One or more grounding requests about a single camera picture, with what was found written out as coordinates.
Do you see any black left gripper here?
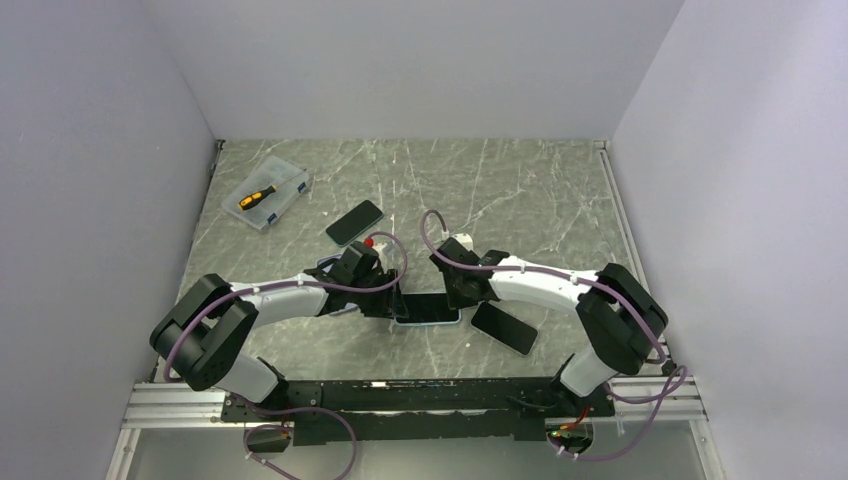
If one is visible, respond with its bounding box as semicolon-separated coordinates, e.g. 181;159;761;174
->
350;268;409;319

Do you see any light blue phone case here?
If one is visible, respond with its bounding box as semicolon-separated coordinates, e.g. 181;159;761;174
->
394;292;462;329

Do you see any silver black phone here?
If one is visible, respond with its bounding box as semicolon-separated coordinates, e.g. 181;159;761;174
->
471;302;539;356

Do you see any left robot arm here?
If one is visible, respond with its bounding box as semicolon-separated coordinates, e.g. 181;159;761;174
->
149;241;405;420

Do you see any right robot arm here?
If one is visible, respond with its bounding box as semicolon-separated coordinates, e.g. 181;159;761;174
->
430;237;668;415

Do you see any clear plastic organizer box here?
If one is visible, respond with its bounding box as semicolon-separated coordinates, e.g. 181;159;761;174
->
221;156;312;231

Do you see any yellow black screwdriver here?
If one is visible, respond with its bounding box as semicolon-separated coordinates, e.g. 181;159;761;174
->
238;185;277;211

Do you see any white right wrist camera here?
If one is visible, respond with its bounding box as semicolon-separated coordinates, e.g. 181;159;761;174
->
449;233;474;251

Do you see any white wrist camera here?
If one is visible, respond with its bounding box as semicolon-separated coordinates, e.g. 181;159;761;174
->
363;238;394;267
449;233;474;251

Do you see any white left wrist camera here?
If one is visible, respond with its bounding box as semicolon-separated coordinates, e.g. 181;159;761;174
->
363;238;394;267

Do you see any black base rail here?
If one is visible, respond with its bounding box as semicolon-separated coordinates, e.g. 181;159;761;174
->
221;377;615;446

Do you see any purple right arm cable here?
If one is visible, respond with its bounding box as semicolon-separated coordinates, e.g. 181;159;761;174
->
420;209;690;463

